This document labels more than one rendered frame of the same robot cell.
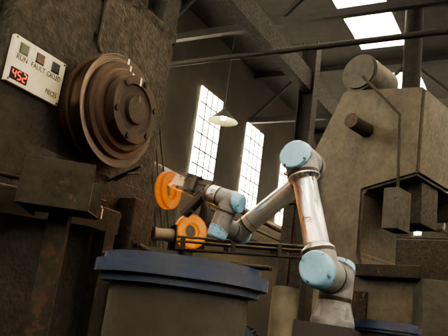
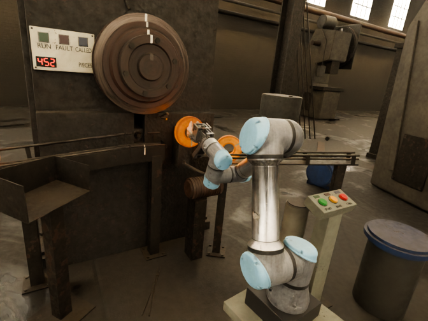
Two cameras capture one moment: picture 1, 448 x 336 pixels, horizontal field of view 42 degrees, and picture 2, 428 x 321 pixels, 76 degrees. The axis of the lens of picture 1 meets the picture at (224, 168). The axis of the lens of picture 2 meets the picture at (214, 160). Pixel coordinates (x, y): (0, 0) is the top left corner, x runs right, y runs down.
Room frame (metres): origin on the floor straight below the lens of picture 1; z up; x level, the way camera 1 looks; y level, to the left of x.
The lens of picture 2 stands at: (1.19, -0.54, 1.12)
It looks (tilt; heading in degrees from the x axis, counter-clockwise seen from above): 18 degrees down; 28
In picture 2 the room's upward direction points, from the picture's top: 5 degrees clockwise
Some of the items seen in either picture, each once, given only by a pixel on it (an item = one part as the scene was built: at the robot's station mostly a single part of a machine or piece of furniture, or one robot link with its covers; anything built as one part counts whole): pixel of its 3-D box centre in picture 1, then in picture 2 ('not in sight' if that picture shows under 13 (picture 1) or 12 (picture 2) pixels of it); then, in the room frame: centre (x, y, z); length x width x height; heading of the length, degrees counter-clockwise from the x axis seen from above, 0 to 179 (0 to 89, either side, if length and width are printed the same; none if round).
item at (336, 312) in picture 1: (333, 312); (290, 286); (2.06, -0.44, 0.42); 0.15 x 0.15 x 0.10
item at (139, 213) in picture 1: (127, 226); (181, 146); (2.51, 0.38, 0.68); 0.11 x 0.08 x 0.24; 60
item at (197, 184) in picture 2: not in sight; (201, 216); (2.51, 0.20, 0.27); 0.22 x 0.13 x 0.53; 150
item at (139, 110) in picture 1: (132, 110); (149, 67); (2.25, 0.40, 1.11); 0.28 x 0.06 x 0.28; 150
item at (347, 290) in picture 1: (336, 278); (295, 258); (2.06, -0.44, 0.53); 0.13 x 0.12 x 0.14; 146
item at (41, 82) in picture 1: (35, 71); (64, 51); (2.06, 0.75, 1.15); 0.26 x 0.02 x 0.18; 150
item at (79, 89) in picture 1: (113, 111); (143, 66); (2.30, 0.48, 1.11); 0.47 x 0.06 x 0.47; 150
